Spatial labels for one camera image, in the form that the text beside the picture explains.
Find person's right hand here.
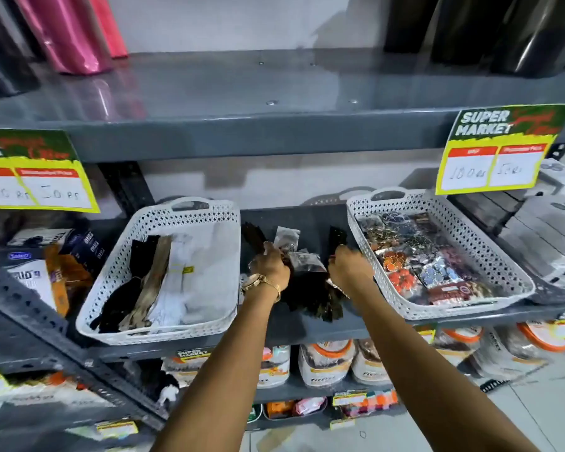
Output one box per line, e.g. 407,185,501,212
328,245,375,297

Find person's left hand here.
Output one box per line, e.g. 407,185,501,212
248,241,291,293

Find clear small plastic packet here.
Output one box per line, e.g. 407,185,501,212
288,250,329,274
273,227,301,253

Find black strip packet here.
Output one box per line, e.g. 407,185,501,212
329,226,348,253

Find person's right forearm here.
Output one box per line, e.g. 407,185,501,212
348,283,540,452

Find person's left forearm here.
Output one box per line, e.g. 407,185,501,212
153,283,279,452

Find pile of dark packets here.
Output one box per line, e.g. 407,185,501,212
241,222,350,323

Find white perforated plastic basket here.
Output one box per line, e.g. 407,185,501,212
75,196,242,347
346,187,537,321

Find pile of colourful button packets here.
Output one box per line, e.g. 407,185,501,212
357,212,495,306

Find white zipper bundle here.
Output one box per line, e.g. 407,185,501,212
148,233,208,327

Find row of white orange bags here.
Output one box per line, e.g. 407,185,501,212
258,319,565,390

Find beige zipper bundle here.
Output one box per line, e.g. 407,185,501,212
119,235,174,331

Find grey metal shelf rack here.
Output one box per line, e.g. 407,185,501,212
0,48,565,452

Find multicolour packets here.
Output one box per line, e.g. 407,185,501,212
339,390,399,418

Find black zipper bundle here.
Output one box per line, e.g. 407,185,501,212
89,235,162,334

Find orange pink packets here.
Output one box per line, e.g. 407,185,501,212
263,398,329,420

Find black white fluffy item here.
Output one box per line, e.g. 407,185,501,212
156,371,181,406

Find dark blue box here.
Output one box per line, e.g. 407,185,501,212
70,229,105,274

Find yellow price sign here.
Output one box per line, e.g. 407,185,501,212
435,105,565,196
0,129,101,214

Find orange packet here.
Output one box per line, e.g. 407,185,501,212
44,243,94,318

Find stack of grey packets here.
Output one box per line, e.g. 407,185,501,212
451,158,565,304

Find white black box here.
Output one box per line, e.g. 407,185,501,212
6,227,72,249

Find blue white box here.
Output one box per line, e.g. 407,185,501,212
0,248,58,312

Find pile of clear orange packets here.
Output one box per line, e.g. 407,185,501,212
0,371,116,412

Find black foil roll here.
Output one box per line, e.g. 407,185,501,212
383,0,442,55
491,0,565,79
0,0,40,100

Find pink foil roll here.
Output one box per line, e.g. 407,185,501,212
89,0,129,60
13,0,115,76

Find gold bracelet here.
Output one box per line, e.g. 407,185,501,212
260,280,282,304

